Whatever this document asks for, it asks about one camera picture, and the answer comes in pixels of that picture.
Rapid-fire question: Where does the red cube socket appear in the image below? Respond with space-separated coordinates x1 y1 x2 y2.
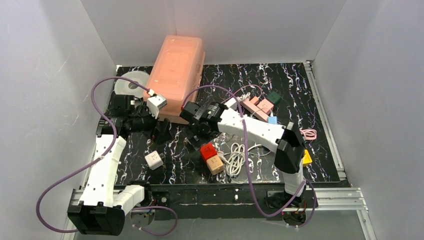
199 143 218 163

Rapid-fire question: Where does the grey filament spool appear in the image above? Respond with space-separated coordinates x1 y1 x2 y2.
114 70 150 99

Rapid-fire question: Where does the white coiled cable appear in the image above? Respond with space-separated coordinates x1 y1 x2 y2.
220 142 266 179

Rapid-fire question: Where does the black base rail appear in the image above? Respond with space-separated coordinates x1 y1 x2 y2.
136 182 314 219

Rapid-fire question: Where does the pink plastic storage box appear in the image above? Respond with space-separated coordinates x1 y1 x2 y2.
145 35 205 125

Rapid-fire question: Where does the pink coiled cable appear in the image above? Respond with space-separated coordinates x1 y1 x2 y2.
299 128 318 142

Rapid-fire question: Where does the yellow cube socket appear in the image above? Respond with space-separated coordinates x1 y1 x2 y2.
302 149 313 167

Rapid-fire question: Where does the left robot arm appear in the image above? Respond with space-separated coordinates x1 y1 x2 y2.
67 94 170 236

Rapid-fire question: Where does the tan cube socket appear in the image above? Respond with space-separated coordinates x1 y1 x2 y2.
206 155 225 175

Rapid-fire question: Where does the pink cube socket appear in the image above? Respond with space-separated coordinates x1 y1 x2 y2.
256 99 274 116

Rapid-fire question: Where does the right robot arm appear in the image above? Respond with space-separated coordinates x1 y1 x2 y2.
180 101 306 198

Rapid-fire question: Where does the white power strip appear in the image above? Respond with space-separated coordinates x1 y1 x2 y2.
224 97 239 111

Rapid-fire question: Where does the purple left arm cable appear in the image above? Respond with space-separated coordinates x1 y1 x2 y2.
35 76 179 238

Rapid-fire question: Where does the white cube socket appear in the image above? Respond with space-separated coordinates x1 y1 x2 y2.
144 150 165 170

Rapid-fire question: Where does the thin pink cable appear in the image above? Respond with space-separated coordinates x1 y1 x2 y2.
218 84 266 107

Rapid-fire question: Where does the dark green cube socket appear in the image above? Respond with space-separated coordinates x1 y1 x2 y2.
265 90 282 106

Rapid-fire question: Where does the light blue plug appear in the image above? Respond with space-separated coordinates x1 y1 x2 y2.
267 116 278 125

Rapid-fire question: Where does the aluminium frame rail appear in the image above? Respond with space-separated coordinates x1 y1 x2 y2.
303 60 377 240

